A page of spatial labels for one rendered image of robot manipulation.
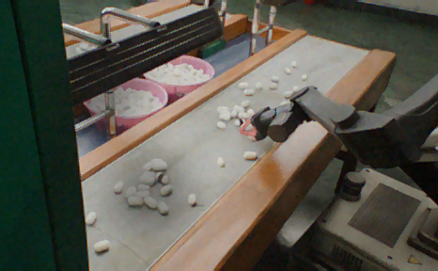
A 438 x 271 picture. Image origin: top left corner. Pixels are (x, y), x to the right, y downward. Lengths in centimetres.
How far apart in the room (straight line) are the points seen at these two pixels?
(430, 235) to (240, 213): 69
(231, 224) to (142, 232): 19
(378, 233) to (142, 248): 82
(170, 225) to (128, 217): 10
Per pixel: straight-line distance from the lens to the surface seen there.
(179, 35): 102
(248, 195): 104
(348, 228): 148
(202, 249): 90
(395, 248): 147
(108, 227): 99
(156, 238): 96
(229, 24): 216
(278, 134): 111
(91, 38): 90
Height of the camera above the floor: 143
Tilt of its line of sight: 33 degrees down
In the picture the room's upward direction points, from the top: 5 degrees clockwise
